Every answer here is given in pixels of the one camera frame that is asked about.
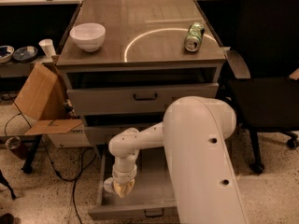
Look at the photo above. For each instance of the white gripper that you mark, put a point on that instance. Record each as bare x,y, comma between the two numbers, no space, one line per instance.
124,174

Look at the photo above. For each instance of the clear plastic water bottle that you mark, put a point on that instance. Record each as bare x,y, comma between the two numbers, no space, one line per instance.
109,185

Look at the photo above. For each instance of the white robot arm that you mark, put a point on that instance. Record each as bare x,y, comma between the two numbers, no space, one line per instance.
193,134

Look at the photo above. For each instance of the grey bottom drawer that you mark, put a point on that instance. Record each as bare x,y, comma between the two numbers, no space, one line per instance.
152,195

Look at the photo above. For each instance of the grey drawer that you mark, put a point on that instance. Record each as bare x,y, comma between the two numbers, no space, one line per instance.
152,195
129,100
100,135

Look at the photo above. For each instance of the grey middle drawer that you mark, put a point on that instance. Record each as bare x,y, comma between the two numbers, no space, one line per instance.
100,135

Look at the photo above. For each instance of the grey top drawer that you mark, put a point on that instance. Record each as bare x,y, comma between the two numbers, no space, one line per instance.
129,100

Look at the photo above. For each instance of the grey drawer cabinet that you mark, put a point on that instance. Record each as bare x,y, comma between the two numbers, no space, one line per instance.
144,46

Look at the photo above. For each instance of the black stand leg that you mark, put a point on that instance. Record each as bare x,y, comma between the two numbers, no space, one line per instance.
27,167

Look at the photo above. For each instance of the brown cup on floor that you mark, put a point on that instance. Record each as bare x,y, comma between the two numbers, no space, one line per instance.
17,147

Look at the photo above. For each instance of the open cardboard box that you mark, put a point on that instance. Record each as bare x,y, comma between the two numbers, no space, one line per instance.
43,98

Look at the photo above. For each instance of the white ceramic bowl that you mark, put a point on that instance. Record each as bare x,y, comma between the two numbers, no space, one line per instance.
88,36

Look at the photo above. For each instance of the white paper cup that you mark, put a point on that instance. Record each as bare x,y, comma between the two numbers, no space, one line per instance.
47,47

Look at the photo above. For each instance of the blue patterned bowl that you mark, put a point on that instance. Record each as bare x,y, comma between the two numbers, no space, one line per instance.
25,54

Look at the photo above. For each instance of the black office chair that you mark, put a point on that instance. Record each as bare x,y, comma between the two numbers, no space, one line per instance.
260,76

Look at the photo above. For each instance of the green soda can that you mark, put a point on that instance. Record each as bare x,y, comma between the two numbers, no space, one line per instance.
194,37

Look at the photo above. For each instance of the white blue bowl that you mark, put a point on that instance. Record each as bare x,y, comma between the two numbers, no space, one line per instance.
6,53

